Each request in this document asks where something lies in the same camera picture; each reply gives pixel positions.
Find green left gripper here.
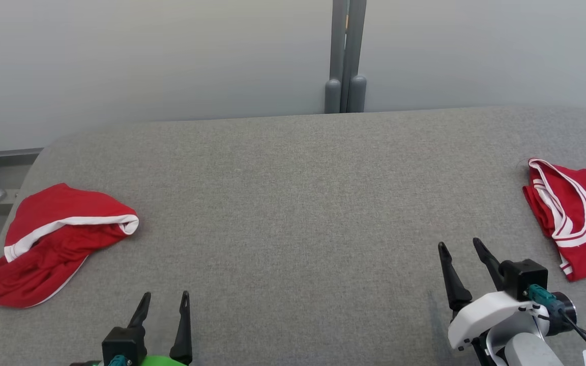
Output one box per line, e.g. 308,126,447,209
129,290,193,366

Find grey fabric covered surface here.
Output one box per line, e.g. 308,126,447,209
0,105,586,366

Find red shorts with white trim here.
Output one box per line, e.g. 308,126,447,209
0,183,140,309

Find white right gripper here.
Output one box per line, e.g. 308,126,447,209
437,237,544,352

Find grey partition post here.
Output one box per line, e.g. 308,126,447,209
325,0,367,114

